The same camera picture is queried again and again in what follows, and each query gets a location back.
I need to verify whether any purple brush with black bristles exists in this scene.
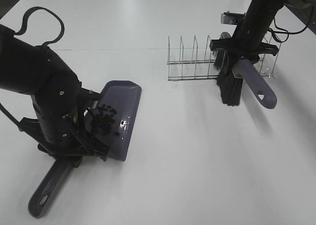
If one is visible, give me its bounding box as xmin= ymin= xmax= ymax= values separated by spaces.
xmin=216 ymin=52 xmax=277 ymax=109

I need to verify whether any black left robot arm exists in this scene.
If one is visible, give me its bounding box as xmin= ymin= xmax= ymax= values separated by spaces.
xmin=0 ymin=26 xmax=109 ymax=165

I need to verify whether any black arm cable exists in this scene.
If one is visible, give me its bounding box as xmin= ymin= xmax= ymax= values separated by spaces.
xmin=268 ymin=0 xmax=316 ymax=43
xmin=0 ymin=6 xmax=65 ymax=127

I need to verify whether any pile of coffee beans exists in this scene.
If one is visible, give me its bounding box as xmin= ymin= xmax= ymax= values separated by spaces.
xmin=88 ymin=104 xmax=117 ymax=136

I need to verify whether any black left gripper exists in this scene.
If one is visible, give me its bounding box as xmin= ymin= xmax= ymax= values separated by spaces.
xmin=18 ymin=92 xmax=110 ymax=168

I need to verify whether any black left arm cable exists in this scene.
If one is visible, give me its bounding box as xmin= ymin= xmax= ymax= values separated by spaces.
xmin=0 ymin=6 xmax=65 ymax=127

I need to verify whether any chrome wire rack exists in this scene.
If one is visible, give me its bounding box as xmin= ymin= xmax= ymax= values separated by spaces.
xmin=166 ymin=34 xmax=281 ymax=81

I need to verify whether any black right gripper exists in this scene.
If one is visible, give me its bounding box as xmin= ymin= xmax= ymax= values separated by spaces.
xmin=209 ymin=10 xmax=278 ymax=72

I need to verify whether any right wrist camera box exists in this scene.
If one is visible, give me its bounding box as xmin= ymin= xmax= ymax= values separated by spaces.
xmin=220 ymin=11 xmax=246 ymax=25

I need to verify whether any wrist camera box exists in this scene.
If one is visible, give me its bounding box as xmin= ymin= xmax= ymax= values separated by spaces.
xmin=77 ymin=88 xmax=102 ymax=109
xmin=220 ymin=11 xmax=246 ymax=25

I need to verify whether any purple plastic dustpan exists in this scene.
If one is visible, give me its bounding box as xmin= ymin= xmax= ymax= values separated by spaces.
xmin=28 ymin=80 xmax=142 ymax=219

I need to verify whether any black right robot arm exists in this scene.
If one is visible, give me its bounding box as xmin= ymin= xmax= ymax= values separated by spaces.
xmin=210 ymin=0 xmax=316 ymax=63

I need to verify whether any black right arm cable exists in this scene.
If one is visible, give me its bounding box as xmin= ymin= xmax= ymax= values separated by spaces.
xmin=268 ymin=0 xmax=316 ymax=43

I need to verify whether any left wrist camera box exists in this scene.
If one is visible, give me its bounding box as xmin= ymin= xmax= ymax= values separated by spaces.
xmin=77 ymin=88 xmax=102 ymax=109

